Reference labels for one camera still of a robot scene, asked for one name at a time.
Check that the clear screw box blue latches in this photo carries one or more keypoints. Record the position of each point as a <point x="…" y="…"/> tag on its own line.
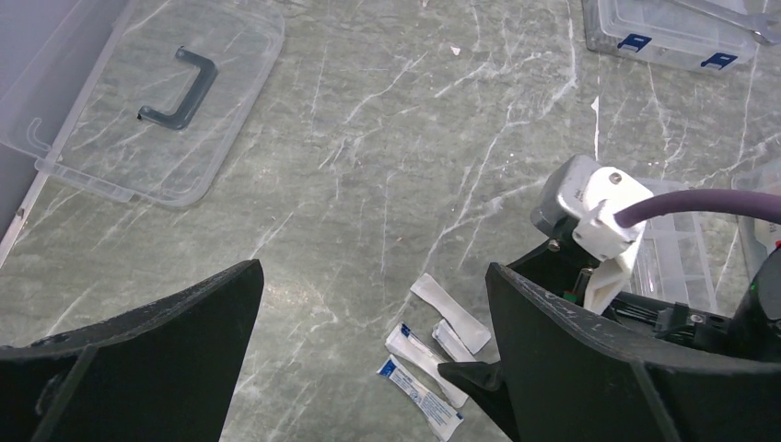
<point x="661" y="32"/>

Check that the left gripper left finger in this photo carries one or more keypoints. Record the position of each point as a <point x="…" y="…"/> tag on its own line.
<point x="165" y="371"/>

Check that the clear divided organizer tray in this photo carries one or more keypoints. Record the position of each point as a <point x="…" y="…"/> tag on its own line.
<point x="672" y="265"/>

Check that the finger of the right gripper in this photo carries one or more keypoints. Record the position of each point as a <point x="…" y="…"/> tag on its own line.
<point x="485" y="384"/>

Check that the white sachet top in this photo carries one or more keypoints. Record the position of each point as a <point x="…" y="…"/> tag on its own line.
<point x="472" y="333"/>

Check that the blue printed sachet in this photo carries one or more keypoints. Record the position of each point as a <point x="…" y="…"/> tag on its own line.
<point x="442" y="418"/>

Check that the clear first aid box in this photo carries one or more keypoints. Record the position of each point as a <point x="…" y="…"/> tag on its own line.
<point x="759" y="221"/>

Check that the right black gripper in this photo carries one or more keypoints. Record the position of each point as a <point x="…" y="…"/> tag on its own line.
<point x="753" y="332"/>

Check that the silver wrench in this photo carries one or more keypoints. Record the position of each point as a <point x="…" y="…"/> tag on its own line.
<point x="760" y="26"/>

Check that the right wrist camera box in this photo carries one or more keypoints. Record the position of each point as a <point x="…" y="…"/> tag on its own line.
<point x="591" y="195"/>

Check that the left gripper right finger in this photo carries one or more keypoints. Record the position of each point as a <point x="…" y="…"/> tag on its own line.
<point x="572" y="375"/>

